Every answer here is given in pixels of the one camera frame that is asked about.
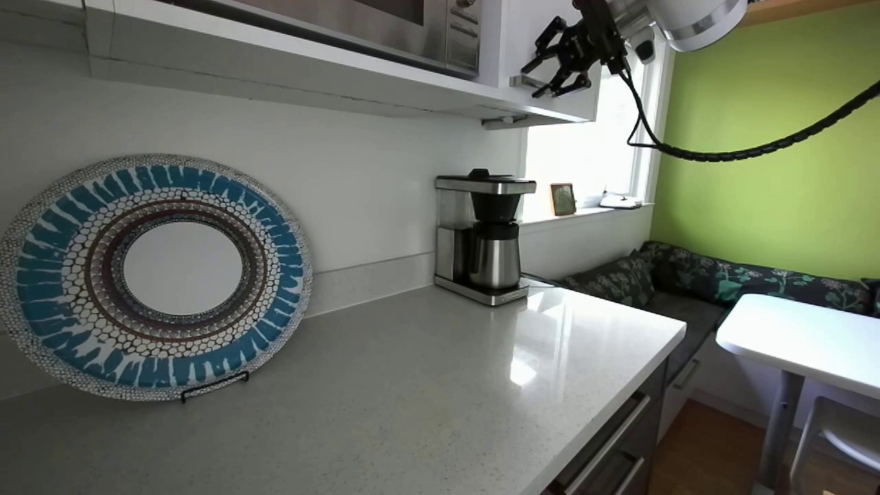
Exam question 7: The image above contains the metal under-cabinet fixture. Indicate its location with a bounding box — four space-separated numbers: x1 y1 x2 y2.
478 111 530 133

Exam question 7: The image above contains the white dish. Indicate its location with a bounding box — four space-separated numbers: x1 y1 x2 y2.
597 188 647 211

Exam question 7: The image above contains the blue patterned decorative plate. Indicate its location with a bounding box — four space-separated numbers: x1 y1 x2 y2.
0 151 315 405

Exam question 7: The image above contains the long floral bench cushion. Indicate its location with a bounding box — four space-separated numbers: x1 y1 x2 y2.
641 240 880 320

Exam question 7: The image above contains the white framed window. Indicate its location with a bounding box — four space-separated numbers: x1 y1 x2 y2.
523 52 665 225

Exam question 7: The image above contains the grey bench seat pad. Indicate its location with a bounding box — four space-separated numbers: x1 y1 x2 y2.
641 290 735 375

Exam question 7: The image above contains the dark patterned cushion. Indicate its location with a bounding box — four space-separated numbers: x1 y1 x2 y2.
557 254 661 310

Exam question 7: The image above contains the black wire plate stand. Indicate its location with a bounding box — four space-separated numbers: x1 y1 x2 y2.
177 365 254 407

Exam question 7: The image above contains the steel drawer handle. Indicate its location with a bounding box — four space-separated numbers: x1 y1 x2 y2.
611 455 648 495
557 393 654 495

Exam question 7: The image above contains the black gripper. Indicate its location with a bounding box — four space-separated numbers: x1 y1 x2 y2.
519 0 633 101

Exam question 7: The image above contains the steel black coffee maker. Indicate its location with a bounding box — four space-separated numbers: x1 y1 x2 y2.
432 165 540 310

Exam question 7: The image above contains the stainless steel microwave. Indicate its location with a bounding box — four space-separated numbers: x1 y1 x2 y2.
159 0 486 84

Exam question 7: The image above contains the black corrugated cable sleeve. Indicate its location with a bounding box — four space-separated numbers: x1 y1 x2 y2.
612 52 880 165

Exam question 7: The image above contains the white upper cabinet body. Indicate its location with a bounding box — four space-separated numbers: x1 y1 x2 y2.
0 0 601 133

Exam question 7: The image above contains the white chair with metal legs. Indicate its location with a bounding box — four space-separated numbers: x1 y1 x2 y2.
788 393 880 495

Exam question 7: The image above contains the white table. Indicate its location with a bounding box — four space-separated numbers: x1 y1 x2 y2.
711 293 880 493

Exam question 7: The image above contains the small picture frame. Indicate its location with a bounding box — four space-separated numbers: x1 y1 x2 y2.
546 183 579 220

